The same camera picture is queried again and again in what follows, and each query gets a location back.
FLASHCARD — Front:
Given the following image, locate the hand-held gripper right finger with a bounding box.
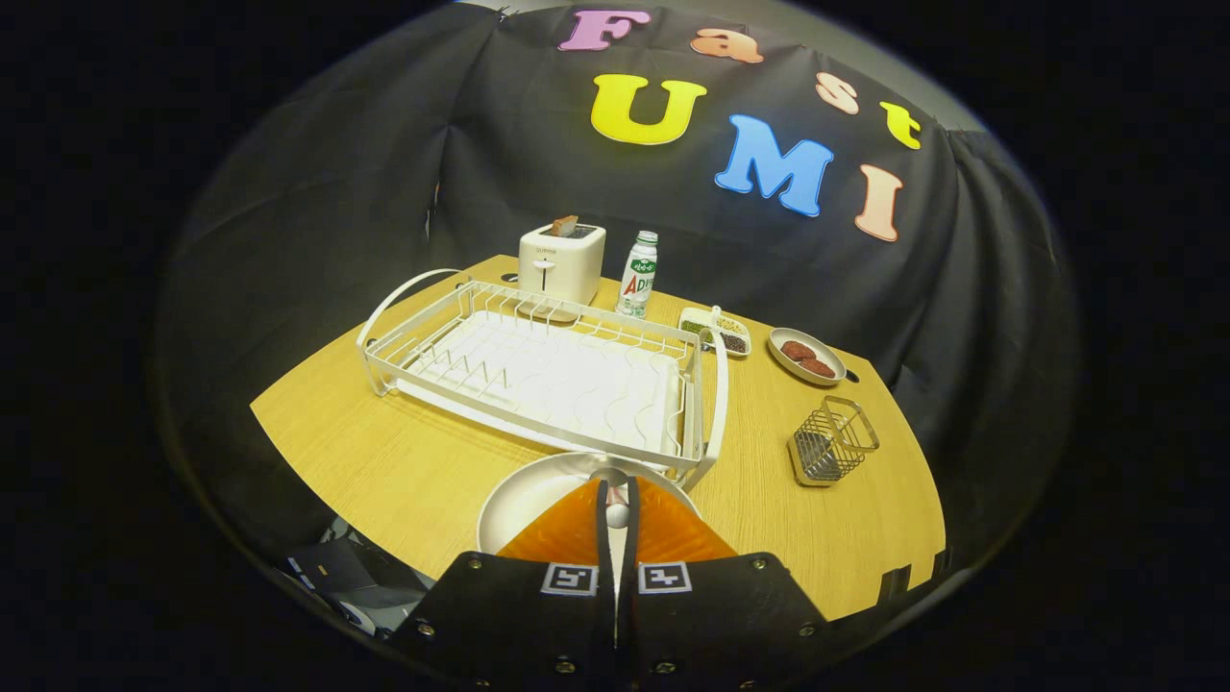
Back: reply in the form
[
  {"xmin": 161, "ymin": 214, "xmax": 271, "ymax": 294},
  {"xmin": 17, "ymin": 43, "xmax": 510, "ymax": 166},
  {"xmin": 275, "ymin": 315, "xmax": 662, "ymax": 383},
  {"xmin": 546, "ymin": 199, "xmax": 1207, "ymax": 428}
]
[{"xmin": 618, "ymin": 476, "xmax": 827, "ymax": 692}]

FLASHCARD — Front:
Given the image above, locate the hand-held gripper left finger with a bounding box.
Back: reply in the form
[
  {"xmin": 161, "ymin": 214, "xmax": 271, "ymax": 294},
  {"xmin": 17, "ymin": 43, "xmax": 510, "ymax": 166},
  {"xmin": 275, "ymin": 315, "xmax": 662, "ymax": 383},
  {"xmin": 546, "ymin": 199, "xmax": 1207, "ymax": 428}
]
[{"xmin": 389, "ymin": 478, "xmax": 616, "ymax": 692}]

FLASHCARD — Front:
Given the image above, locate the spoon with red checkered handle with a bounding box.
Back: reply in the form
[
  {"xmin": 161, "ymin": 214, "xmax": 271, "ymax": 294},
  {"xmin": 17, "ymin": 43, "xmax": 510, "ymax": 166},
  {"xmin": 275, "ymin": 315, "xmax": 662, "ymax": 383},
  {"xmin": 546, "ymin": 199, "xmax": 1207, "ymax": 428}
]
[{"xmin": 588, "ymin": 464, "xmax": 637, "ymax": 531}]

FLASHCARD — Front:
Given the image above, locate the white round plate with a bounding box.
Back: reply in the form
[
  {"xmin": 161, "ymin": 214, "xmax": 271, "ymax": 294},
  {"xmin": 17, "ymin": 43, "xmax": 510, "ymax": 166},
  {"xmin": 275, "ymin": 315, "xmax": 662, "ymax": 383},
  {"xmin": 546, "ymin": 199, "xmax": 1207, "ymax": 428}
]
[{"xmin": 477, "ymin": 452, "xmax": 702, "ymax": 558}]

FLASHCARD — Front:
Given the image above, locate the white wire dish rack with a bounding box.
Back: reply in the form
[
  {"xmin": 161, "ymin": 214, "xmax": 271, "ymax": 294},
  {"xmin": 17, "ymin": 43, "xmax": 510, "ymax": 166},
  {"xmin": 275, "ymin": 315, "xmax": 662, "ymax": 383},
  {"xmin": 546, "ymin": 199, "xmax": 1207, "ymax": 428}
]
[{"xmin": 356, "ymin": 268, "xmax": 729, "ymax": 491}]

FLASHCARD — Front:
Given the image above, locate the metal wire basket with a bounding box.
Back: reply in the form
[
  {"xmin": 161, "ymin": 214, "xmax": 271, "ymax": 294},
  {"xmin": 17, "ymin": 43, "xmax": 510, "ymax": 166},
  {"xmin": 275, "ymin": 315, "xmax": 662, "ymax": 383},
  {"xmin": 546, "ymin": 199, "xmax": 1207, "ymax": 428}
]
[{"xmin": 788, "ymin": 395, "xmax": 880, "ymax": 487}]

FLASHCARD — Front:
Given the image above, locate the white divided dish with beans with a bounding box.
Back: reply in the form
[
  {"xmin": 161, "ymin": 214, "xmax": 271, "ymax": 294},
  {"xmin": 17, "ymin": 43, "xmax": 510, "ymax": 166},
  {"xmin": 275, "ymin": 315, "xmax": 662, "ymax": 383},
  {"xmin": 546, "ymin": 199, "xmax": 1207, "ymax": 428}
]
[{"xmin": 678, "ymin": 307, "xmax": 751, "ymax": 358}]

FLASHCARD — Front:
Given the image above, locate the beige plate with meat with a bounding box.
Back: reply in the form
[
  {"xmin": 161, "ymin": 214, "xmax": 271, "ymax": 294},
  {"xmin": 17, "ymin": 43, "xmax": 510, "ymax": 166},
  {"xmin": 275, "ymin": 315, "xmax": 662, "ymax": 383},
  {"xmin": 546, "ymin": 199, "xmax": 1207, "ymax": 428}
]
[{"xmin": 768, "ymin": 328, "xmax": 848, "ymax": 387}]

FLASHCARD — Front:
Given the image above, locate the white bottle with green label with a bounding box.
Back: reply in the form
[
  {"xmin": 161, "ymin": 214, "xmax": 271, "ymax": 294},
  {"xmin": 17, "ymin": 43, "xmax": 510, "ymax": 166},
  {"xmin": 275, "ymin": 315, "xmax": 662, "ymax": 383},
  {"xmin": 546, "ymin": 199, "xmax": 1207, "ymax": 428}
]
[{"xmin": 616, "ymin": 231, "xmax": 660, "ymax": 319}]

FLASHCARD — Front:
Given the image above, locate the white toaster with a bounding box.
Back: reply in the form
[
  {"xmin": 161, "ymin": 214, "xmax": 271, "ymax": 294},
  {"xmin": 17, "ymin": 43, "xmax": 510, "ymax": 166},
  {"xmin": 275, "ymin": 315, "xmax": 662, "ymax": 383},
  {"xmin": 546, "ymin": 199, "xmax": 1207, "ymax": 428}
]
[{"xmin": 518, "ymin": 223, "xmax": 607, "ymax": 307}]

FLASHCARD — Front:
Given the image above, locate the black backdrop cloth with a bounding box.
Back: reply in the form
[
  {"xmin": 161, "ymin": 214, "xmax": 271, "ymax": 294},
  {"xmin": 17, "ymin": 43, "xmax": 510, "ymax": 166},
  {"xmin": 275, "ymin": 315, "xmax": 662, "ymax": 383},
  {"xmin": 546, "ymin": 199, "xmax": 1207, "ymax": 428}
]
[{"xmin": 159, "ymin": 0, "xmax": 1077, "ymax": 578}]

